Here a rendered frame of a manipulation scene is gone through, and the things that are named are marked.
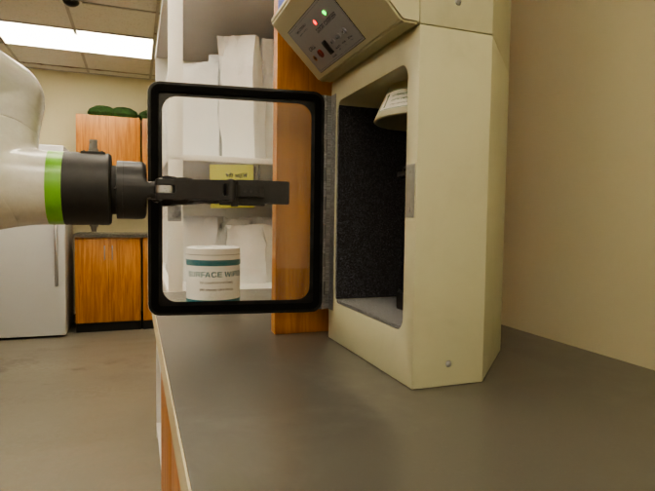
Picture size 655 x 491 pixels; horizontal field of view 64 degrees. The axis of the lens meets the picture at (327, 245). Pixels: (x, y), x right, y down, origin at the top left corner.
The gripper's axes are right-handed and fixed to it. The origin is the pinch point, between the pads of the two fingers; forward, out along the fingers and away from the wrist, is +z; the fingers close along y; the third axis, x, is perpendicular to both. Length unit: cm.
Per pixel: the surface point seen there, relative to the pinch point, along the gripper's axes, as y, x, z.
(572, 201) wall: 3, -1, 59
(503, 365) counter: -8.3, 25.4, 35.4
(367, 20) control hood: -7.7, -23.4, 11.6
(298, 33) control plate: 11.3, -27.2, 7.6
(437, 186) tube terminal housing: -14.2, -1.2, 19.1
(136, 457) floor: 189, 120, -17
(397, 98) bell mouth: -3.1, -14.7, 18.7
